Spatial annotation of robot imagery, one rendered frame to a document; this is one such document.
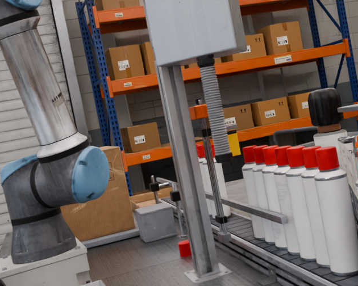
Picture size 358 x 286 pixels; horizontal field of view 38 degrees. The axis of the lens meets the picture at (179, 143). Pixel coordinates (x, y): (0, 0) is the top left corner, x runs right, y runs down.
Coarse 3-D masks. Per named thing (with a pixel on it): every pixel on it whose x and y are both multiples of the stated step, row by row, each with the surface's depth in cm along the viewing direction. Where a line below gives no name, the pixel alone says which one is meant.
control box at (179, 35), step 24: (144, 0) 104; (168, 0) 102; (192, 0) 100; (216, 0) 99; (168, 24) 102; (192, 24) 101; (216, 24) 99; (240, 24) 104; (168, 48) 103; (192, 48) 101; (216, 48) 100; (240, 48) 101
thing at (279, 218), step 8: (176, 184) 169; (208, 192) 139; (224, 200) 124; (232, 200) 121; (240, 208) 115; (248, 208) 110; (256, 208) 107; (264, 216) 102; (272, 216) 99; (280, 216) 96
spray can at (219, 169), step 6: (204, 150) 142; (204, 162) 141; (216, 162) 140; (204, 168) 142; (216, 168) 140; (222, 174) 142; (222, 180) 141; (210, 186) 141; (222, 186) 141; (210, 192) 141; (222, 192) 141; (210, 204) 143; (222, 204) 141; (228, 210) 142; (228, 216) 142
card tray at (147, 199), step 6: (150, 192) 231; (162, 192) 232; (168, 192) 233; (132, 198) 229; (138, 198) 229; (144, 198) 230; (150, 198) 231; (132, 204) 212; (138, 204) 225; (144, 204) 222; (150, 204) 219
